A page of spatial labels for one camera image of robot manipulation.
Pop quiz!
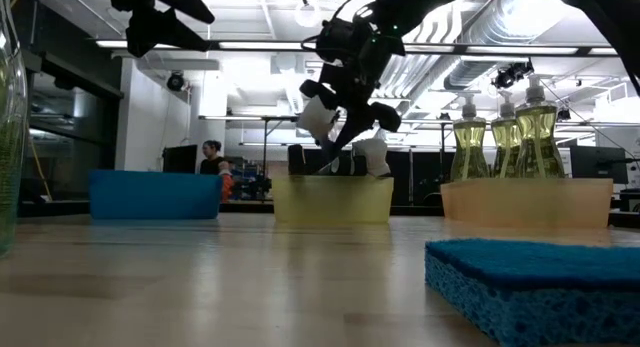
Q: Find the person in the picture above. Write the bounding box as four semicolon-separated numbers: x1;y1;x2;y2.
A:
198;139;236;203

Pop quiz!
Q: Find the black aluminium table frame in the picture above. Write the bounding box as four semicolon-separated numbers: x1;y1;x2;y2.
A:
17;199;640;229

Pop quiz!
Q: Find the yellow plastic bin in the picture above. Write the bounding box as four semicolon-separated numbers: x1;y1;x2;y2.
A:
272;174;395;225

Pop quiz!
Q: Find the orange plastic bin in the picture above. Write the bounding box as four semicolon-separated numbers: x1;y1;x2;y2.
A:
439;177;615;231

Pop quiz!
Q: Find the white pillar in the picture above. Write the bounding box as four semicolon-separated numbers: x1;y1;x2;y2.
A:
192;69;229;176

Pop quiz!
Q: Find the black partition panel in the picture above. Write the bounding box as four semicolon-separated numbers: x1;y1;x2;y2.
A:
389;147;451;208

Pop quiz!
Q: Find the black workbench frame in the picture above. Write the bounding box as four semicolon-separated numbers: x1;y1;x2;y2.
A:
198;114;454;198

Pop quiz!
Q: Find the white ring lamp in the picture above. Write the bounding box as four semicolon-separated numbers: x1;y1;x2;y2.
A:
293;0;323;29

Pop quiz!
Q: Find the silver ventilation duct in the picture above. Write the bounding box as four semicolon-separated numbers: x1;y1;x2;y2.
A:
374;16;551;98

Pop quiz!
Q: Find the blue scrub sponge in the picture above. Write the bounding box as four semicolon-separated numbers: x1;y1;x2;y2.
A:
423;238;640;347

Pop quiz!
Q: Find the black ceiling device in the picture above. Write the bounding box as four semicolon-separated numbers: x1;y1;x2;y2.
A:
492;59;535;91

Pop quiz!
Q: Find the black hanging camera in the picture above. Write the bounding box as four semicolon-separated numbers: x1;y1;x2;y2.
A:
166;70;187;93

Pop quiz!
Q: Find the black monitor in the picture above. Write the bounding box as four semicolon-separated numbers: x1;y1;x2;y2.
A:
569;145;630;186
161;144;199;175

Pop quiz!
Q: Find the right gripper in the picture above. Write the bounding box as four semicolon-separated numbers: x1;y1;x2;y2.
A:
298;16;407;134

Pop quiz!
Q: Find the black overhead frame bar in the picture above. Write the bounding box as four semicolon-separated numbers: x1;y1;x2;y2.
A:
94;38;640;58

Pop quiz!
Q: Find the blue plastic bin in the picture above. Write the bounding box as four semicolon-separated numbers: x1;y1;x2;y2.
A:
88;168;224;221

